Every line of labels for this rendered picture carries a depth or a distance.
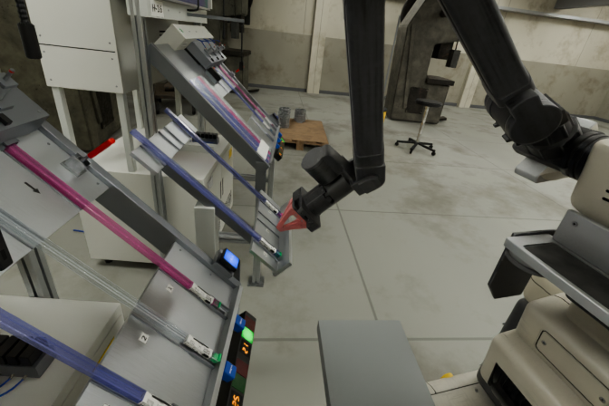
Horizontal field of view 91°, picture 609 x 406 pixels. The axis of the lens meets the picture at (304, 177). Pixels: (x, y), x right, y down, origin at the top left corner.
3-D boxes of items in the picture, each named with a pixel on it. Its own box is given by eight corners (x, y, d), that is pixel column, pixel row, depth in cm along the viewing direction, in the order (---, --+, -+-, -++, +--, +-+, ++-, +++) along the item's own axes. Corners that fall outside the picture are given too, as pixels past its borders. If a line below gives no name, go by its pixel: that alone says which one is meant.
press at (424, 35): (430, 113, 675) (468, -22, 565) (459, 130, 570) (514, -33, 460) (372, 109, 656) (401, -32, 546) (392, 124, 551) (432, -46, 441)
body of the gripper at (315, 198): (294, 212, 63) (323, 192, 61) (294, 189, 72) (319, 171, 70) (314, 232, 65) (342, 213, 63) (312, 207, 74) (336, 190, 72)
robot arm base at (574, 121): (611, 139, 52) (545, 120, 62) (599, 110, 48) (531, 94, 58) (569, 175, 53) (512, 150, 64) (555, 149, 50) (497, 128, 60)
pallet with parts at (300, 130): (272, 124, 468) (273, 104, 455) (320, 128, 477) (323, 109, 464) (271, 149, 371) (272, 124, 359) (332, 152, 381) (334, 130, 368)
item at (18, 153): (217, 304, 68) (221, 302, 68) (215, 310, 67) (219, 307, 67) (1, 139, 51) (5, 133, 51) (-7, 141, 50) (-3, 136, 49)
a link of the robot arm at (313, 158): (383, 186, 60) (377, 159, 66) (352, 149, 54) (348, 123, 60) (333, 210, 65) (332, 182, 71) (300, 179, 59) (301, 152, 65)
